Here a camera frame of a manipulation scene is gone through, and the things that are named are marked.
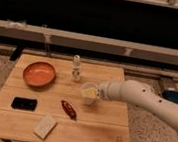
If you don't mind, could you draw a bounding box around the blue black power box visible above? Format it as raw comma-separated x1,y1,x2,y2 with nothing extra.
162,87,178,104

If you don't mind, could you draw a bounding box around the clear plastic bottle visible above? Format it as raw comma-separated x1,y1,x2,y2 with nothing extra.
72,55,81,82

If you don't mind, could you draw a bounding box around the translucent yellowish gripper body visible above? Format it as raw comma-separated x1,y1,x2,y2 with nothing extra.
80,82,98,105

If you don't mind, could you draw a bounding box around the black rectangular phone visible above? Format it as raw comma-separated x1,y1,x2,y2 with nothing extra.
11,97,37,111

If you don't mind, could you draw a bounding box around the wooden horizontal rail beam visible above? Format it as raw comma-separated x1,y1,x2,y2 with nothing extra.
0,20,178,56

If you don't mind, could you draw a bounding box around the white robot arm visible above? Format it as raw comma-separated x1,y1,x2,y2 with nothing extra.
80,80,178,132

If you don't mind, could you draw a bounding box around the orange ceramic bowl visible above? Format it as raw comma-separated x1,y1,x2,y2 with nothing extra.
22,61,56,88

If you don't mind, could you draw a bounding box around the beige rectangular sponge block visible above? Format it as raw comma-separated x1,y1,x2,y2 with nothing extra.
33,115,57,139

